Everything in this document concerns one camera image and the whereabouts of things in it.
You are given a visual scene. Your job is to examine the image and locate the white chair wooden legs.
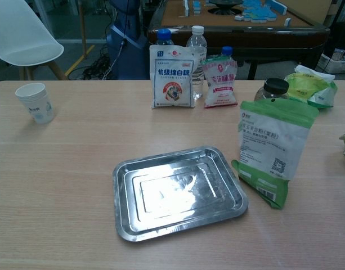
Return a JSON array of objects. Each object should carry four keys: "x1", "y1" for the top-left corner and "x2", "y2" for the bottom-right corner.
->
[{"x1": 0, "y1": 0, "x2": 69, "y2": 81}]

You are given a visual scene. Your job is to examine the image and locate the white cap water bottle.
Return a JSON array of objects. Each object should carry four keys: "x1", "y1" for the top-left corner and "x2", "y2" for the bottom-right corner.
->
[{"x1": 186, "y1": 25, "x2": 208, "y2": 100}]

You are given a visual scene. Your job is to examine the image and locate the black mahjong table centre dome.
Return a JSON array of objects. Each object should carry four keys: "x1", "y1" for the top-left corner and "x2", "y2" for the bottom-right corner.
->
[{"x1": 207, "y1": 0, "x2": 243, "y2": 15}]

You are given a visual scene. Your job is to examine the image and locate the white cardboard box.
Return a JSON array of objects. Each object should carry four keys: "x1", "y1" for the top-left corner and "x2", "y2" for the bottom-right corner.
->
[{"x1": 318, "y1": 47, "x2": 345, "y2": 74}]

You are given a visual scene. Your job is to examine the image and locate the green tissue pack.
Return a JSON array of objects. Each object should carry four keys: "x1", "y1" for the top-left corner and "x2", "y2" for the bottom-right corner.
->
[{"x1": 284, "y1": 65, "x2": 338, "y2": 109}]

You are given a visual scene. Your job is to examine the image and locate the white paper cup stack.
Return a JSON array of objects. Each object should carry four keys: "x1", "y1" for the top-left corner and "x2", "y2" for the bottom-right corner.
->
[{"x1": 15, "y1": 83, "x2": 55, "y2": 124}]

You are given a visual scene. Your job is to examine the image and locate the blue machine base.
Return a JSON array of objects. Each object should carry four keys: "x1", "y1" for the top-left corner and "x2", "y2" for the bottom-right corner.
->
[{"x1": 106, "y1": 0, "x2": 150, "y2": 81}]

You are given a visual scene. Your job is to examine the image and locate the glass jar black lid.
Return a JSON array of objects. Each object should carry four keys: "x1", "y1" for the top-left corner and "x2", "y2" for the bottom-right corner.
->
[{"x1": 254, "y1": 78, "x2": 290, "y2": 102}]

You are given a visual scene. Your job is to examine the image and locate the white sugar bag blue print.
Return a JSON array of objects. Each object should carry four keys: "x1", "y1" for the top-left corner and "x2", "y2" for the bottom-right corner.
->
[{"x1": 149, "y1": 44, "x2": 196, "y2": 110}]

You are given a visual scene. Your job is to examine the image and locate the silver metal tray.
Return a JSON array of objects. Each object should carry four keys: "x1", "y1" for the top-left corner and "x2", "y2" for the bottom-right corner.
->
[{"x1": 112, "y1": 145, "x2": 249, "y2": 242}]

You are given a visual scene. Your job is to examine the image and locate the white bag pink print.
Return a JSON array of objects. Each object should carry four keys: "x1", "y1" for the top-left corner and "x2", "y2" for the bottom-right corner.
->
[{"x1": 202, "y1": 55, "x2": 239, "y2": 109}]

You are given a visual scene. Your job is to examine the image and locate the large blue cap water bottle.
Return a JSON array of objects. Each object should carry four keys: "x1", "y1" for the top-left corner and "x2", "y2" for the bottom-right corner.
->
[{"x1": 156, "y1": 28, "x2": 175, "y2": 47}]

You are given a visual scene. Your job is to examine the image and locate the black floor cables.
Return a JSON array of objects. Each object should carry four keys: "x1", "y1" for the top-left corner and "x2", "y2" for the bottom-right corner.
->
[{"x1": 82, "y1": 53, "x2": 114, "y2": 81}]

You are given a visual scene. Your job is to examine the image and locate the brown mahjong table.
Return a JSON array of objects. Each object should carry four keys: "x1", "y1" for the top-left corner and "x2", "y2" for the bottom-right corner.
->
[{"x1": 147, "y1": 0, "x2": 330, "y2": 80}]

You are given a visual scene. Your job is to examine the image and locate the green white pouch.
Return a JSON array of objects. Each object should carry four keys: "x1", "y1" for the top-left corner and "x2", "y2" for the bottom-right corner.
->
[{"x1": 231, "y1": 100, "x2": 320, "y2": 210}]

